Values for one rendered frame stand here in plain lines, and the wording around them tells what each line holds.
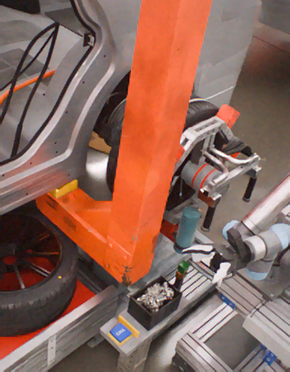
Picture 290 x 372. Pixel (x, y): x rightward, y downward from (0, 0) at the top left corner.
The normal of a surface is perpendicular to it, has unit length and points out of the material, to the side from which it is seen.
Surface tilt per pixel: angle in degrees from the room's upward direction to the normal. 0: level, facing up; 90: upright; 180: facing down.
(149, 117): 90
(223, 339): 0
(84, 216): 90
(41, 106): 6
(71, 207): 0
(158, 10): 90
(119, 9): 82
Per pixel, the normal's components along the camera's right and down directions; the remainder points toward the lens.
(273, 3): -0.60, 0.45
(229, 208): 0.15, -0.77
